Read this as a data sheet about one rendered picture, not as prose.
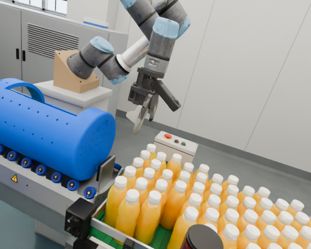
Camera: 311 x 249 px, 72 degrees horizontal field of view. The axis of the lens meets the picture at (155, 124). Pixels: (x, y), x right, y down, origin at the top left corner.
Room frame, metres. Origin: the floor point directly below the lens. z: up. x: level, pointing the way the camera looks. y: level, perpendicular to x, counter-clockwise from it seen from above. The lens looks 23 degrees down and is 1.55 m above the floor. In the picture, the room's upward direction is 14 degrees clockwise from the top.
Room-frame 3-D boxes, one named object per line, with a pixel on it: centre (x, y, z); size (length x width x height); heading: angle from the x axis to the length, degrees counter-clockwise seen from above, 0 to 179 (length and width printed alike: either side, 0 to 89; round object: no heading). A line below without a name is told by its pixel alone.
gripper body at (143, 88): (0.70, 0.06, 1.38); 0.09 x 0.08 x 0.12; 75
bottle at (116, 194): (0.57, 0.06, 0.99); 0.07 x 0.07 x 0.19
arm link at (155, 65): (0.70, 0.05, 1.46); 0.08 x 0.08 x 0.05
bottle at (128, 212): (0.52, 0.01, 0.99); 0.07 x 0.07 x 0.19
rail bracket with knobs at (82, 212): (0.51, 0.16, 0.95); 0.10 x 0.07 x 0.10; 165
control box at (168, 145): (0.94, -0.12, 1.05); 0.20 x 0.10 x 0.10; 75
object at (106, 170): (0.71, 0.15, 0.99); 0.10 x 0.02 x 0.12; 165
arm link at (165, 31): (0.70, 0.04, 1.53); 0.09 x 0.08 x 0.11; 8
